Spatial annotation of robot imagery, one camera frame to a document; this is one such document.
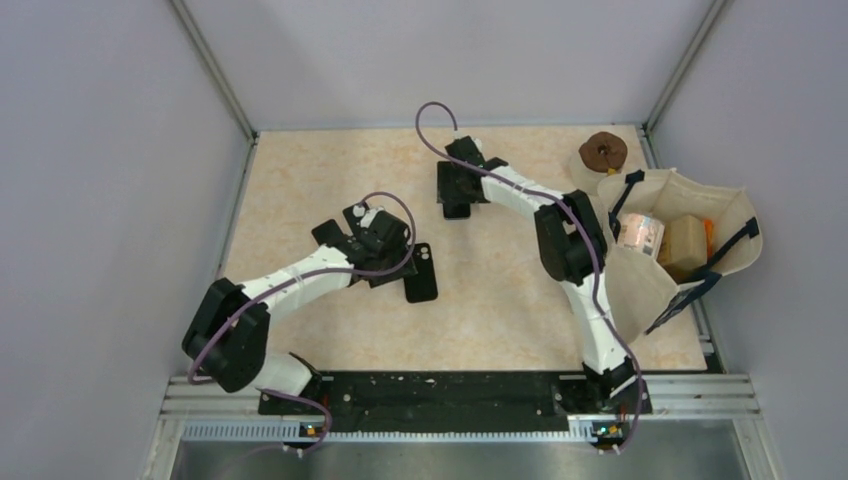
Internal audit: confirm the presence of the orange item in bag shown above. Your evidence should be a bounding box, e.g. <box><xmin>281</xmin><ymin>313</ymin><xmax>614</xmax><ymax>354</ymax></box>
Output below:
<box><xmin>702</xmin><ymin>218</ymin><xmax>714</xmax><ymax>259</ymax></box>

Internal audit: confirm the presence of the black phone case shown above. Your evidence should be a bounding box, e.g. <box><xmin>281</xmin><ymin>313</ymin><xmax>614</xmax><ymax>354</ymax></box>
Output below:
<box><xmin>403</xmin><ymin>243</ymin><xmax>439</xmax><ymax>304</ymax></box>

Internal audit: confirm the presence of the brown-topped paper roll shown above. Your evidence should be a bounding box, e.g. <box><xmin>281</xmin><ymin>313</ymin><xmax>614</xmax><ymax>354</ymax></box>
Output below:
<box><xmin>568</xmin><ymin>131</ymin><xmax>628</xmax><ymax>195</ymax></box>

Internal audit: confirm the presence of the pink patterned roll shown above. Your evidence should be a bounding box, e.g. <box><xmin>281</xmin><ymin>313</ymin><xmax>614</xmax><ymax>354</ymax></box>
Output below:
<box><xmin>617</xmin><ymin>213</ymin><xmax>665</xmax><ymax>259</ymax></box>

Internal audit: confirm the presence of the white-edged black phone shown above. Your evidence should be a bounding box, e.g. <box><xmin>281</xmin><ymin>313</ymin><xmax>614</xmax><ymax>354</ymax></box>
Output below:
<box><xmin>311</xmin><ymin>219</ymin><xmax>347</xmax><ymax>247</ymax></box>

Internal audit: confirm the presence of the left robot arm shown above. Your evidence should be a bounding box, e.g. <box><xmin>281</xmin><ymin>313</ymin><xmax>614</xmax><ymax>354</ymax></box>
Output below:
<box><xmin>181</xmin><ymin>201</ymin><xmax>417</xmax><ymax>414</ymax></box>

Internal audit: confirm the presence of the brown cardboard box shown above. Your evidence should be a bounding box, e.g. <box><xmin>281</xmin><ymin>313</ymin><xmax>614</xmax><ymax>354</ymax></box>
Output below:
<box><xmin>657</xmin><ymin>215</ymin><xmax>708</xmax><ymax>273</ymax></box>

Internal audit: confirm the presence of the cream canvas tote bag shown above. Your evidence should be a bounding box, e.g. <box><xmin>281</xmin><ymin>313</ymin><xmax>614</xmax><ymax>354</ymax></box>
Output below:
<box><xmin>595</xmin><ymin>169</ymin><xmax>763</xmax><ymax>342</ymax></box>

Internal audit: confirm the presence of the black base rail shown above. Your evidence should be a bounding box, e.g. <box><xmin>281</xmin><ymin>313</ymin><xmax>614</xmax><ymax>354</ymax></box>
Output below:
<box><xmin>258</xmin><ymin>371</ymin><xmax>652</xmax><ymax>433</ymax></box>

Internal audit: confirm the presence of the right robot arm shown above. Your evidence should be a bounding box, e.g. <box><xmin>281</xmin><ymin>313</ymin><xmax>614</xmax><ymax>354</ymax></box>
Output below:
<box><xmin>437</xmin><ymin>136</ymin><xmax>638</xmax><ymax>412</ymax></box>

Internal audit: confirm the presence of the aluminium frame rail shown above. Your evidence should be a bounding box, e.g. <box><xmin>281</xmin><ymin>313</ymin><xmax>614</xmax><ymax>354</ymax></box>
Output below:
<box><xmin>143</xmin><ymin>371</ymin><xmax>783</xmax><ymax>479</ymax></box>

